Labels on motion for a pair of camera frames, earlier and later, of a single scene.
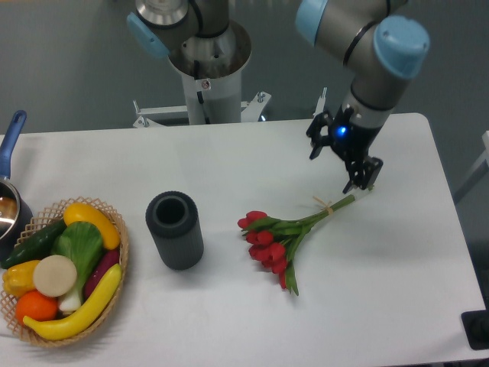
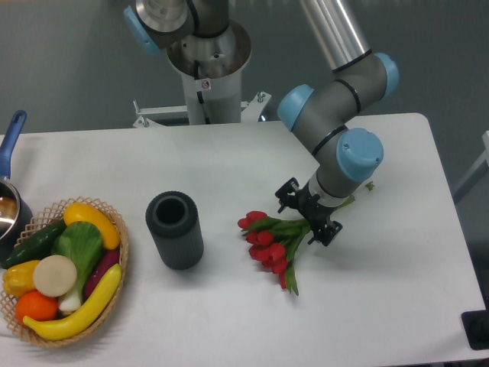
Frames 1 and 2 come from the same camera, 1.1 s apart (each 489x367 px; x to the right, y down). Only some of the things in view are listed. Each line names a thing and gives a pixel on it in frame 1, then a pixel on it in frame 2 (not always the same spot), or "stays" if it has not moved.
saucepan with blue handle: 15,216 stays
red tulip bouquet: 272,240 stays
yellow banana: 65,327 stays
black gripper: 352,143 -> 311,207
